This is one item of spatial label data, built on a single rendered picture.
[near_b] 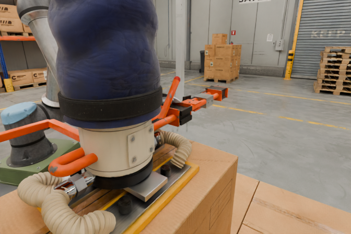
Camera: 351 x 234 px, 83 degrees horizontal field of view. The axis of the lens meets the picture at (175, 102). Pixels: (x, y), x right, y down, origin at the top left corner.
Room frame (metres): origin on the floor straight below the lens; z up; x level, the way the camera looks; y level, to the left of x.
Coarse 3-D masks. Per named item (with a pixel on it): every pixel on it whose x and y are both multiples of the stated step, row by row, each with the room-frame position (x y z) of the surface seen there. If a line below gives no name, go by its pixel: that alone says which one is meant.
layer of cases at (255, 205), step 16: (240, 176) 1.18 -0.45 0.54; (240, 192) 1.02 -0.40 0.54; (256, 192) 1.02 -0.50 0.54; (272, 192) 1.02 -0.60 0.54; (288, 192) 1.02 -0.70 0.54; (240, 208) 0.89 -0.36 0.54; (256, 208) 0.89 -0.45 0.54; (272, 208) 0.89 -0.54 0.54; (288, 208) 0.89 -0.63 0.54; (304, 208) 0.89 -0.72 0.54; (320, 208) 0.89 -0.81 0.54; (336, 208) 0.89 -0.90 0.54; (240, 224) 0.80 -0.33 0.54; (256, 224) 0.79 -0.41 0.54; (272, 224) 0.79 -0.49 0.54; (288, 224) 0.79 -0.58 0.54; (304, 224) 0.79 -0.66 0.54; (320, 224) 0.79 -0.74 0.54; (336, 224) 0.79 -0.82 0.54
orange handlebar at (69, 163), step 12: (216, 96) 0.87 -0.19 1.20; (192, 108) 0.69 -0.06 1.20; (48, 120) 0.56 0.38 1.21; (168, 120) 0.57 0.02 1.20; (0, 132) 0.47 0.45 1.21; (12, 132) 0.48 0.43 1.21; (24, 132) 0.50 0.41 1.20; (60, 132) 0.51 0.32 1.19; (72, 132) 0.48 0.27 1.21; (60, 156) 0.36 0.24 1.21; (72, 156) 0.37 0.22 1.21; (84, 156) 0.36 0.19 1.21; (96, 156) 0.37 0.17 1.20; (48, 168) 0.33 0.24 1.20; (60, 168) 0.32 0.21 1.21; (72, 168) 0.33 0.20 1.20
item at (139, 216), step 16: (176, 176) 0.45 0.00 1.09; (192, 176) 0.47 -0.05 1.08; (128, 192) 0.39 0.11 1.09; (160, 192) 0.39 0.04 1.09; (176, 192) 0.41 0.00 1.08; (112, 208) 0.34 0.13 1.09; (128, 208) 0.33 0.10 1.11; (144, 208) 0.34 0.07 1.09; (160, 208) 0.36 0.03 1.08; (128, 224) 0.30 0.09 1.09; (144, 224) 0.31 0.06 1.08
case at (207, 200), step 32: (160, 160) 0.56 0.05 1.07; (192, 160) 0.56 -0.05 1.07; (224, 160) 0.56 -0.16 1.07; (192, 192) 0.42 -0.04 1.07; (224, 192) 0.50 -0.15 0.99; (0, 224) 0.32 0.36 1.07; (32, 224) 0.32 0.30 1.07; (160, 224) 0.32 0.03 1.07; (192, 224) 0.36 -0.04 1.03; (224, 224) 0.52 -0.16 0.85
